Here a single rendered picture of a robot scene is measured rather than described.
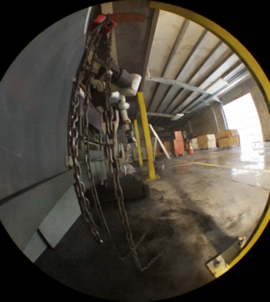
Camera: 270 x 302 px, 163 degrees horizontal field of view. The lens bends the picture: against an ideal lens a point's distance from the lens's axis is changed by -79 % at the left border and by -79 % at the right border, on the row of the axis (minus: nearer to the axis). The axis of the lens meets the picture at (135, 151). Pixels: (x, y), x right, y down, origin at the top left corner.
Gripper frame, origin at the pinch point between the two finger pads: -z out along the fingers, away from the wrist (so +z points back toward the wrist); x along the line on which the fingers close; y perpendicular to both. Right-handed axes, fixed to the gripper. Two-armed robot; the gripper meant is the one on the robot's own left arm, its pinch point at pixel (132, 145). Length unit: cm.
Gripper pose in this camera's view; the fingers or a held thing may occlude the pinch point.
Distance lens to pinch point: 113.0
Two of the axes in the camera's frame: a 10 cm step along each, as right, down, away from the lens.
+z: -2.5, -9.5, -1.9
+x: 8.3, -1.1, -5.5
